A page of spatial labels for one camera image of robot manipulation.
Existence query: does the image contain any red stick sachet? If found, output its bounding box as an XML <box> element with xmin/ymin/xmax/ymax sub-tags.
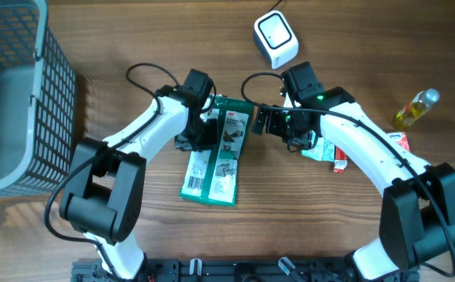
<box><xmin>334</xmin><ymin>146</ymin><xmax>348</xmax><ymax>173</ymax></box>

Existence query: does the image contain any black left camera cable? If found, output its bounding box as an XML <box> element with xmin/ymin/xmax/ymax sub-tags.
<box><xmin>43</xmin><ymin>62</ymin><xmax>181</xmax><ymax>282</ymax></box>

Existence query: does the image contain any mint green wipes pack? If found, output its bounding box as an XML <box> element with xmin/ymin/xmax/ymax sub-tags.
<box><xmin>301</xmin><ymin>132</ymin><xmax>335</xmax><ymax>162</ymax></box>

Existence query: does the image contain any white barcode scanner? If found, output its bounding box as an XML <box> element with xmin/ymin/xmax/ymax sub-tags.
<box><xmin>253</xmin><ymin>10</ymin><xmax>299</xmax><ymax>70</ymax></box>

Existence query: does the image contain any orange Kleenex tissue pack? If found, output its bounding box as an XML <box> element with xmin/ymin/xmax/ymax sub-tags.
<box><xmin>388</xmin><ymin>132</ymin><xmax>410</xmax><ymax>152</ymax></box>

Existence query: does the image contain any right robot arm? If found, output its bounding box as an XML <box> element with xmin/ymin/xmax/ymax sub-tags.
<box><xmin>252</xmin><ymin>62</ymin><xmax>455</xmax><ymax>281</ymax></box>

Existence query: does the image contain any grey plastic mesh basket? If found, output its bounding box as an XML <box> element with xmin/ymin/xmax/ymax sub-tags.
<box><xmin>0</xmin><ymin>0</ymin><xmax>77</xmax><ymax>197</ymax></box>

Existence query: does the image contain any black camera cable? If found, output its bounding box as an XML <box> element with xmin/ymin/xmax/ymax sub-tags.
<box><xmin>43</xmin><ymin>62</ymin><xmax>181</xmax><ymax>282</ymax></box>
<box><xmin>240</xmin><ymin>72</ymin><xmax>455</xmax><ymax>278</ymax></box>

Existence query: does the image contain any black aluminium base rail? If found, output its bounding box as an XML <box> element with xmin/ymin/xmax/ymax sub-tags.
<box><xmin>70</xmin><ymin>256</ymin><xmax>420</xmax><ymax>282</ymax></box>

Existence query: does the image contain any black right camera cable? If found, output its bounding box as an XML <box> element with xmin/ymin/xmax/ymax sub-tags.
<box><xmin>240</xmin><ymin>72</ymin><xmax>455</xmax><ymax>278</ymax></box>

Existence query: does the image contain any green 3M gloves package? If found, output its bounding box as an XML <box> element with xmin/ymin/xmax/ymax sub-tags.
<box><xmin>179</xmin><ymin>98</ymin><xmax>253</xmax><ymax>207</ymax></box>

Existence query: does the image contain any yellow liquid bottle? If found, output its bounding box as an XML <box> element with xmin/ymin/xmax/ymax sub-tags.
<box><xmin>393</xmin><ymin>89</ymin><xmax>440</xmax><ymax>131</ymax></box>

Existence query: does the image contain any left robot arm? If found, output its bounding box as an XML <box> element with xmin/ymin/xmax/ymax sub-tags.
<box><xmin>59</xmin><ymin>69</ymin><xmax>219</xmax><ymax>281</ymax></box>

